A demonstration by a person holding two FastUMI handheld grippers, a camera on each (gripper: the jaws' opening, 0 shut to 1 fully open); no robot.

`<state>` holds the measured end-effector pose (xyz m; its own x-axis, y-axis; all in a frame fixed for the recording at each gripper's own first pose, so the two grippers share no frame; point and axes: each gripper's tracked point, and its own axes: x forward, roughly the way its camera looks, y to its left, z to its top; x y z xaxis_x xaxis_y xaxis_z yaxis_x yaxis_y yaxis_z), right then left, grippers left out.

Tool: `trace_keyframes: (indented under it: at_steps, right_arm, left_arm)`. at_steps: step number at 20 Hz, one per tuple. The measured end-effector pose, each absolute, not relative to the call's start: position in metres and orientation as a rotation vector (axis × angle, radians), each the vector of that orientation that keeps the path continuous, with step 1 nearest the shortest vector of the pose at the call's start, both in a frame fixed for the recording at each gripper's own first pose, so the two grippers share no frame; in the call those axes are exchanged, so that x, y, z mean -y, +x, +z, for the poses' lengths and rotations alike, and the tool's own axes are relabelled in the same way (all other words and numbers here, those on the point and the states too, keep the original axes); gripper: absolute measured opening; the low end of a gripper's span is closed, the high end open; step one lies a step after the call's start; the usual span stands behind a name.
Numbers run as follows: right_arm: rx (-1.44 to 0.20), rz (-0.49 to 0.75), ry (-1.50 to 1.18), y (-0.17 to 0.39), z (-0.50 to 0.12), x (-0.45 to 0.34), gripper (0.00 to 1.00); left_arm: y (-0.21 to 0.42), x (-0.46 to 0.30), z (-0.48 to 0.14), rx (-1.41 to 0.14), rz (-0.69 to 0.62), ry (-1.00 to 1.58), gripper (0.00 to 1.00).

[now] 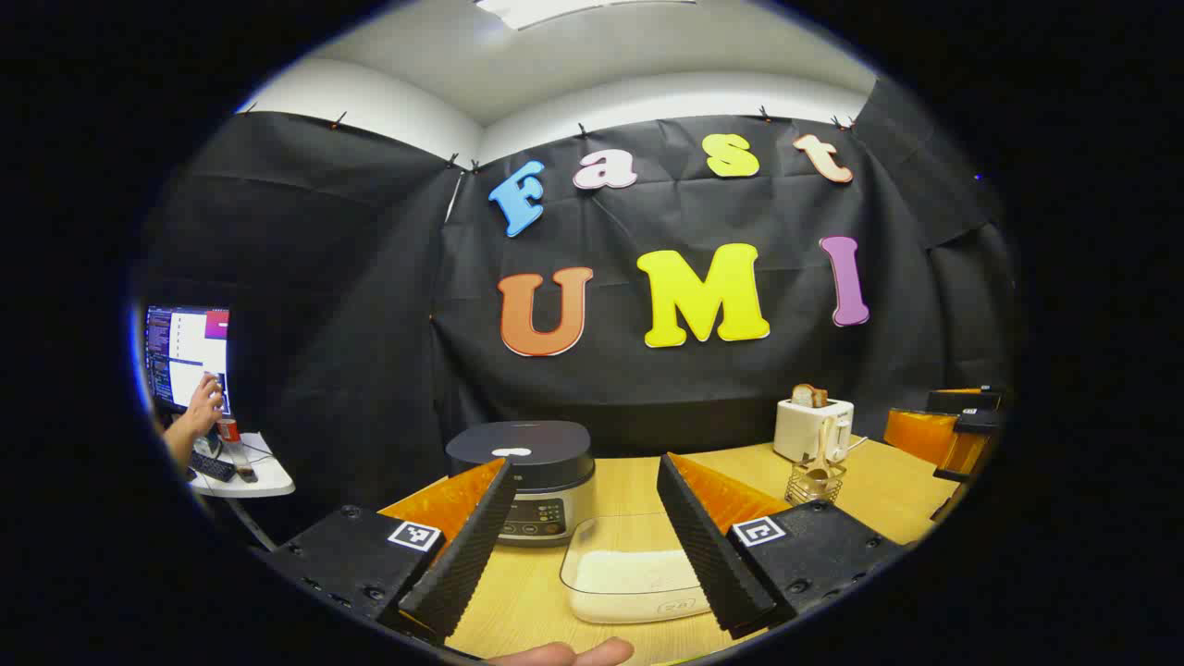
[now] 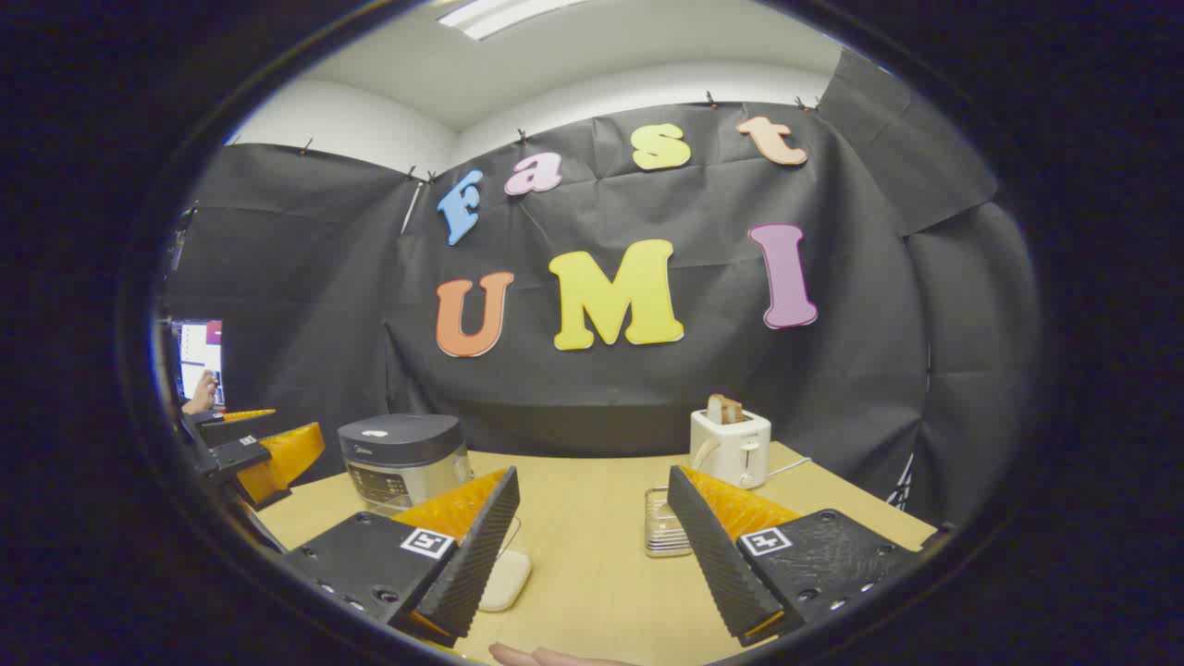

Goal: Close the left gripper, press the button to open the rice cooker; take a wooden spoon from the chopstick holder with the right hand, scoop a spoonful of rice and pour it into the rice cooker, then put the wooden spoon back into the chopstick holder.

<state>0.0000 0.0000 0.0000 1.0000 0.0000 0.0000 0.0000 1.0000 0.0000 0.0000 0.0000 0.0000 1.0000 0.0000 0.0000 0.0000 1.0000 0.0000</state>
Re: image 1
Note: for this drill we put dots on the white side table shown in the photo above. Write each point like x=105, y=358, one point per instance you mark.
x=268, y=476

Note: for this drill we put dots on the ceiling light panel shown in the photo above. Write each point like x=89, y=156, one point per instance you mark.
x=573, y=9

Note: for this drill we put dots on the computer monitor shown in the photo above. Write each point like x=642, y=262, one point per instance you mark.
x=185, y=342

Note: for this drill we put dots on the clear plastic rice container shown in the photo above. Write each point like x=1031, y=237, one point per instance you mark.
x=610, y=541

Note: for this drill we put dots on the white rice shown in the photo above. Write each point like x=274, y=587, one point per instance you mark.
x=629, y=578

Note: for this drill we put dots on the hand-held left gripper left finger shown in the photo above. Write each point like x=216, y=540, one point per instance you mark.
x=462, y=555

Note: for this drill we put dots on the white toaster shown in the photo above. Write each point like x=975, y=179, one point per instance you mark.
x=803, y=430

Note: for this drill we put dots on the black silver rice cooker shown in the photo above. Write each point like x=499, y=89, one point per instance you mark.
x=536, y=453

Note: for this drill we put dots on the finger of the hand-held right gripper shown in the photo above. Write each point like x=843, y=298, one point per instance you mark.
x=916, y=435
x=967, y=453

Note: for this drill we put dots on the toasted bread slice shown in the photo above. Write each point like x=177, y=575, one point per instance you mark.
x=809, y=396

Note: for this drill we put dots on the black backdrop cloth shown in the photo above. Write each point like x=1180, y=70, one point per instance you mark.
x=370, y=277

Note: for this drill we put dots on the black keyboard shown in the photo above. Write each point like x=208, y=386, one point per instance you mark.
x=213, y=467

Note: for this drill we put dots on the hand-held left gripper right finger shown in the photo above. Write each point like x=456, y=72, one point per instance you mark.
x=708, y=555

